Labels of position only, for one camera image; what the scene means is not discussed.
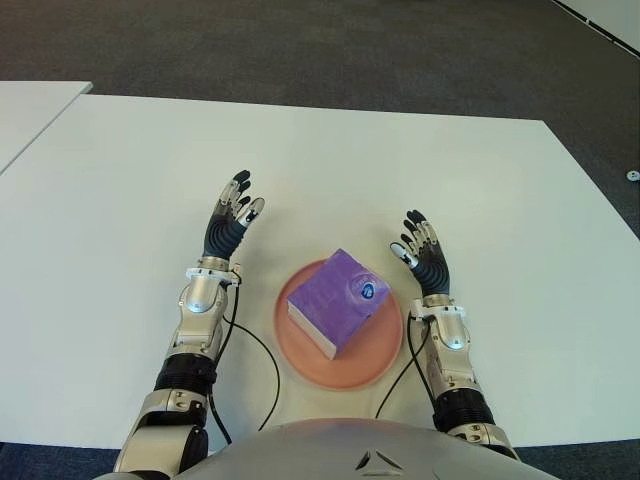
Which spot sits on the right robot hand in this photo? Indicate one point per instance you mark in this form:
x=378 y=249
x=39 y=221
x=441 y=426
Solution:
x=434 y=272

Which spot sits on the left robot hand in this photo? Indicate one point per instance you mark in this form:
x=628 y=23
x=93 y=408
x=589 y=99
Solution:
x=222 y=237

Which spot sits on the purple tissue paper pack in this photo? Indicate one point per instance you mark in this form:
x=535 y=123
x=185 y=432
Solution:
x=335 y=300

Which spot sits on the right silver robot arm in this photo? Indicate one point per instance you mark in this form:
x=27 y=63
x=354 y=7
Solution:
x=452 y=350

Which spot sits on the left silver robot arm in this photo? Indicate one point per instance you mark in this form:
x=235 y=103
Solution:
x=197 y=320

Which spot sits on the pink round plate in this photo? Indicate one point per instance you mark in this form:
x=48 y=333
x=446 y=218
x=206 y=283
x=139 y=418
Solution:
x=365 y=365

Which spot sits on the silver robot torso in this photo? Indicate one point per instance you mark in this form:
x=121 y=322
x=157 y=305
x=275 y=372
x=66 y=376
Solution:
x=360 y=452

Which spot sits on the white neighbouring table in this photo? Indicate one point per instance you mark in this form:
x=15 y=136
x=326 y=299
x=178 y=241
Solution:
x=30 y=115

